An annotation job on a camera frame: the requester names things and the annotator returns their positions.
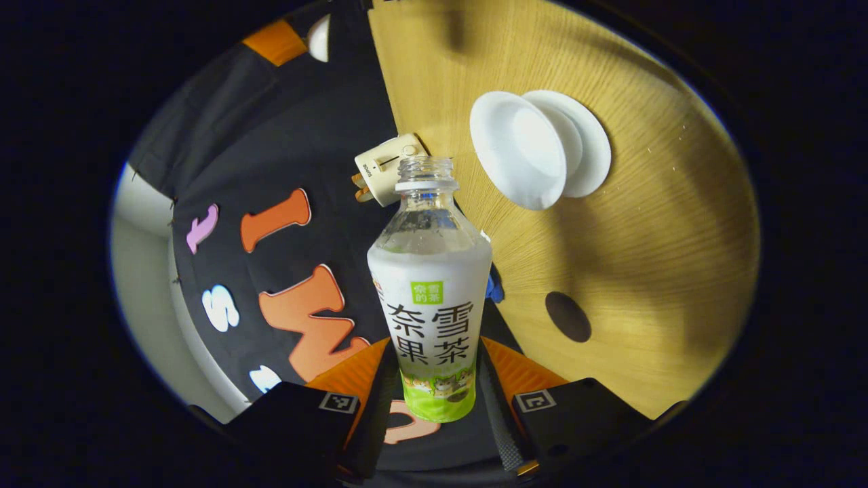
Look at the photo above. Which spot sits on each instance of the blue cloth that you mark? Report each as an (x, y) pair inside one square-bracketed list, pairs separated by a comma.
[(495, 288)]

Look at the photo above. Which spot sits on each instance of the white toaster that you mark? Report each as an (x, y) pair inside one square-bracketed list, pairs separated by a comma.
[(386, 166)]

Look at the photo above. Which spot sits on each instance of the clear water bottle green label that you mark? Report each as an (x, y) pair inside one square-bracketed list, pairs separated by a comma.
[(430, 298)]

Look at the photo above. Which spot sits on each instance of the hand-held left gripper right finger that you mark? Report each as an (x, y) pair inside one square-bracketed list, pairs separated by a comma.
[(503, 434)]

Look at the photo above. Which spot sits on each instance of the brown toast slice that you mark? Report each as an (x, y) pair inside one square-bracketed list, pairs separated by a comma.
[(361, 190)]

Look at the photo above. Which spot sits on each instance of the black backdrop cloth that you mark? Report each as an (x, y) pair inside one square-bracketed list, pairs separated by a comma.
[(305, 135)]

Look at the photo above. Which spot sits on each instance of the white teacup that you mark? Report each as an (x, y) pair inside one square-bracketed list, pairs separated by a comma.
[(515, 149)]

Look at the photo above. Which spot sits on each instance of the dark round coaster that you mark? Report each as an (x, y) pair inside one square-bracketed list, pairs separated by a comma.
[(568, 316)]

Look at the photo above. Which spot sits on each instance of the white saucer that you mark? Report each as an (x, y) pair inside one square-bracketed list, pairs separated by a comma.
[(593, 149)]

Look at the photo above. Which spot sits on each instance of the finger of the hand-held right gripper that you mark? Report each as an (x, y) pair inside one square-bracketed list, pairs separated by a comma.
[(274, 42)]

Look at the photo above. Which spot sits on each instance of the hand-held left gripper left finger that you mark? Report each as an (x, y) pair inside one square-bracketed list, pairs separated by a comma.
[(371, 420)]

